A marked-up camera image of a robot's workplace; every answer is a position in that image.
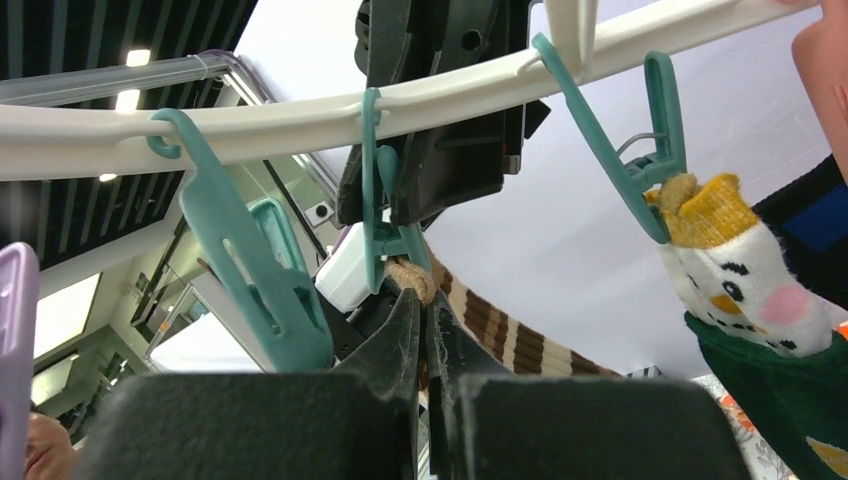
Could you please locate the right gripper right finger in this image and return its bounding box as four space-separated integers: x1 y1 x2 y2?
425 308 514 479

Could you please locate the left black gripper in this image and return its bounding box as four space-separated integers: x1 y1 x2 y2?
354 1 550 225

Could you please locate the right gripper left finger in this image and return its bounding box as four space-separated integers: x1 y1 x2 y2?
334 289 421 479

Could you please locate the brown striped sock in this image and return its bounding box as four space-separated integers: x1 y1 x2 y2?
386 257 618 377

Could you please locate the teal clothespin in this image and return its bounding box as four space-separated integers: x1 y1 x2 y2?
361 88 430 294
146 108 335 372

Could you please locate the dark green sock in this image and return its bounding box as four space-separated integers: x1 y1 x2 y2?
684 313 847 479

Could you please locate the white oval sock hanger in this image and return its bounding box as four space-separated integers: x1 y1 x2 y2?
1 1 809 180

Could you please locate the teal clip holding socks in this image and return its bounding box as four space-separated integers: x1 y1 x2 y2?
531 34 687 244

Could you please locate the white chick face sock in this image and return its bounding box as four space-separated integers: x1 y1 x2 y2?
645 173 833 357

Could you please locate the purple clothespin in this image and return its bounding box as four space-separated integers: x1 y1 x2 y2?
1 242 40 480

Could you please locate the pink clothespin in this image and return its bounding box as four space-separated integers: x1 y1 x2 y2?
791 0 847 176

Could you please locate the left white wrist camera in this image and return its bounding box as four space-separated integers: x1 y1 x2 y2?
315 223 371 313

